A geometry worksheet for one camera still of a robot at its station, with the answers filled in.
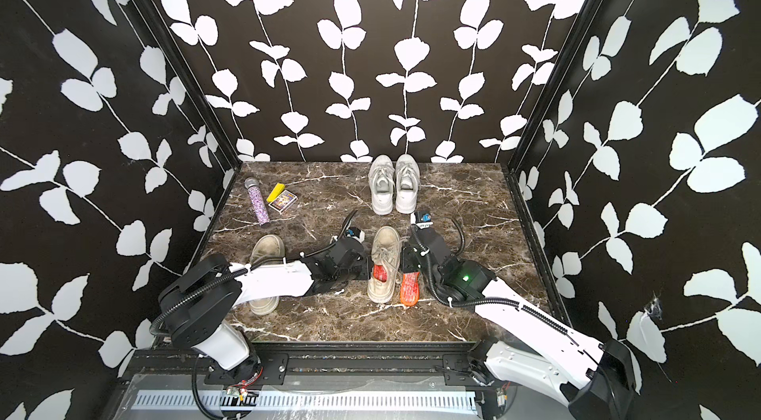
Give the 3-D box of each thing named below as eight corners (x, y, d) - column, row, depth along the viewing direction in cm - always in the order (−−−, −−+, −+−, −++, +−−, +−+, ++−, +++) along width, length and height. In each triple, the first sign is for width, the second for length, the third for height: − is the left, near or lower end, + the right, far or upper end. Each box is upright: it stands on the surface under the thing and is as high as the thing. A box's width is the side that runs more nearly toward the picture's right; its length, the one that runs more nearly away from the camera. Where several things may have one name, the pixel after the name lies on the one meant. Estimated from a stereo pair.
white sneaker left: (367, 216, 107) (366, 198, 99) (371, 164, 124) (369, 146, 116) (394, 216, 107) (395, 198, 99) (393, 165, 125) (394, 146, 117)
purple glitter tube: (258, 231, 103) (254, 225, 99) (247, 186, 116) (243, 180, 113) (272, 226, 104) (268, 220, 101) (259, 182, 117) (255, 176, 114)
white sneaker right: (392, 214, 108) (393, 194, 99) (396, 164, 125) (397, 142, 116) (416, 216, 107) (419, 196, 98) (417, 165, 125) (419, 144, 115)
